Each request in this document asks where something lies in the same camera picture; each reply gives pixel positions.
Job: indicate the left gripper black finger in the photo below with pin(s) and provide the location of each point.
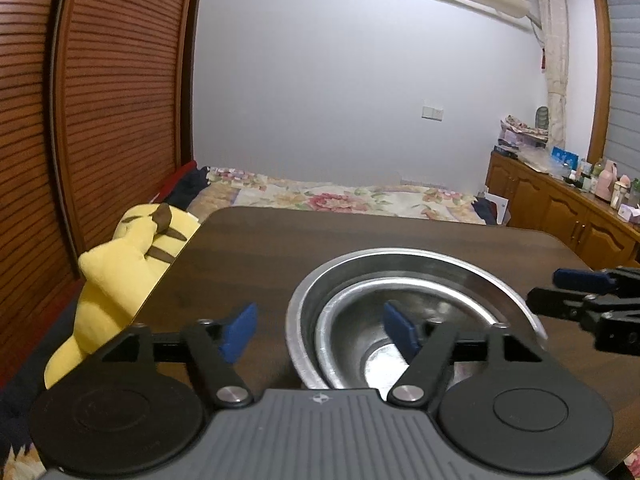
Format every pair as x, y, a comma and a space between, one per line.
585, 308
620, 282

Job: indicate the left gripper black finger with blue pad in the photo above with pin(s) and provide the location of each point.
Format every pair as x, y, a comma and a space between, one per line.
496, 398
143, 398

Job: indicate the large steel bowl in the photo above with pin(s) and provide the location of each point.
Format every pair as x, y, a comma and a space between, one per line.
312, 294

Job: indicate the small steel bowl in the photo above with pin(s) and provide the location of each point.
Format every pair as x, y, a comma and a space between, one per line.
352, 348

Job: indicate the white tissue box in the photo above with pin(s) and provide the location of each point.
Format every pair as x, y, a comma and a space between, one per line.
629, 214

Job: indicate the green cap bottle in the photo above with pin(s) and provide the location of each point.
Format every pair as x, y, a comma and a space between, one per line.
634, 194

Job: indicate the pink thermos bottle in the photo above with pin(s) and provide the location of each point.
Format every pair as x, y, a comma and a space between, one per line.
606, 181

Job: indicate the wooden sideboard cabinet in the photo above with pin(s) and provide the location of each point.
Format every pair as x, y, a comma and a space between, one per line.
590, 228

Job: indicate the yellow plush toy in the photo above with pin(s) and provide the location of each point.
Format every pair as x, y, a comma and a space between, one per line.
119, 276

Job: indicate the blue white box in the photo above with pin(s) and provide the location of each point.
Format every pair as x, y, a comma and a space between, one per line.
564, 157

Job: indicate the grey window blind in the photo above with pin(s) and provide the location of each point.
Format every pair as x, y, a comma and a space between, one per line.
622, 136

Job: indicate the stack of folded fabrics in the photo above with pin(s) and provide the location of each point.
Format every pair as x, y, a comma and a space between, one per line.
516, 135

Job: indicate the floral bed quilt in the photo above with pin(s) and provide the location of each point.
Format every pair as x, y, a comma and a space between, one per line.
229, 187

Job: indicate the beige curtain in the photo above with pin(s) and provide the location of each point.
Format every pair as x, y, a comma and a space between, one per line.
554, 26

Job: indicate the wooden louvered wardrobe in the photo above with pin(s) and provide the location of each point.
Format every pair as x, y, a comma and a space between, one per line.
96, 116

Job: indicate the white wall switch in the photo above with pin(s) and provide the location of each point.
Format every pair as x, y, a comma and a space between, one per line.
432, 113

